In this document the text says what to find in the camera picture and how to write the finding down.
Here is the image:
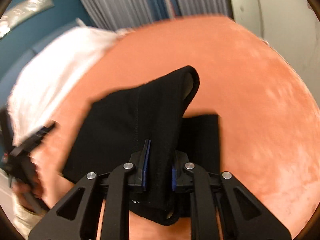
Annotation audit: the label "standing mirror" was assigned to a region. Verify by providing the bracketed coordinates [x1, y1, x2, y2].
[225, 0, 266, 41]

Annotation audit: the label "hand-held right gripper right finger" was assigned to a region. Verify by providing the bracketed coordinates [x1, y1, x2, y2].
[171, 150, 292, 240]

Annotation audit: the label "white duvet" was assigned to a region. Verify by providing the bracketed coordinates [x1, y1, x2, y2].
[7, 26, 131, 147]

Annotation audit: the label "orange plush bed blanket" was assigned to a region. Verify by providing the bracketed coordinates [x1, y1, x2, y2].
[30, 14, 320, 240]

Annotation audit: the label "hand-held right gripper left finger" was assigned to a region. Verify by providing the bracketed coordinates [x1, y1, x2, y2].
[28, 139, 152, 240]

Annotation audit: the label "blue padded headboard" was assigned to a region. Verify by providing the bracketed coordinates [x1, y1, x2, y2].
[0, 30, 80, 90]

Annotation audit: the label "person's left hand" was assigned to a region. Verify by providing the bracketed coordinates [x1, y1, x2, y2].
[12, 179, 45, 208]

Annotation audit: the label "black pants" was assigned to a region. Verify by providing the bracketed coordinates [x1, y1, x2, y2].
[62, 65, 220, 227]

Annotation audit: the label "wall poster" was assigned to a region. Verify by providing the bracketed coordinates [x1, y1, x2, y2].
[0, 0, 54, 38]

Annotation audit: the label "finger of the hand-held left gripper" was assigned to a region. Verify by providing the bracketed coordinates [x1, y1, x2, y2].
[10, 121, 57, 157]

